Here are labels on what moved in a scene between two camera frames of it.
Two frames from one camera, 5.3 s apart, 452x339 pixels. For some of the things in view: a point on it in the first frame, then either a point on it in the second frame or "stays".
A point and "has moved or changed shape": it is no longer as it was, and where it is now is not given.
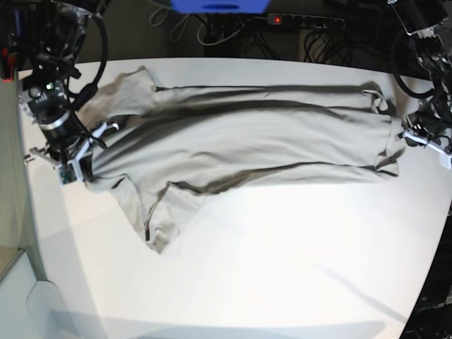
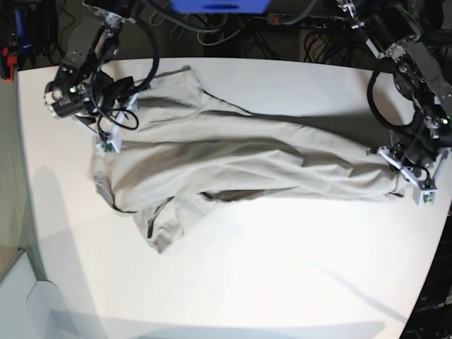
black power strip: (299, 20) stays
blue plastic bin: (221, 6) stays
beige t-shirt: (148, 142) has moved or changed shape
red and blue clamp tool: (9, 51) stays
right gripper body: (424, 129) → (426, 191)
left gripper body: (68, 157) → (110, 140)
